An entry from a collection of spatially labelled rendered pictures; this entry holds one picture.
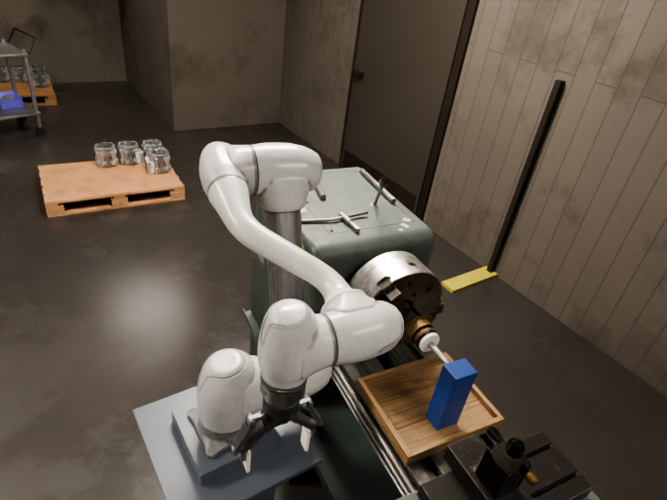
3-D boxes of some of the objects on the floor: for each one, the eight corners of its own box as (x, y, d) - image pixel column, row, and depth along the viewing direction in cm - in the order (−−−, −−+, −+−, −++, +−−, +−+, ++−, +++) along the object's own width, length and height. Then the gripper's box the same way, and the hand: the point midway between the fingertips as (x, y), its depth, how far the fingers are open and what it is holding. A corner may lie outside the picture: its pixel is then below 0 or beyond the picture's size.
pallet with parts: (51, 86, 628) (46, 62, 612) (61, 104, 578) (56, 79, 561) (-52, 90, 572) (-60, 63, 556) (-50, 110, 522) (-59, 82, 506)
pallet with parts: (163, 165, 474) (160, 134, 457) (189, 198, 424) (188, 166, 407) (36, 180, 418) (28, 146, 401) (49, 221, 367) (40, 184, 350)
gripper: (331, 361, 102) (320, 425, 114) (213, 395, 92) (215, 460, 103) (346, 388, 97) (333, 451, 109) (224, 426, 86) (224, 492, 98)
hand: (276, 452), depth 105 cm, fingers open, 13 cm apart
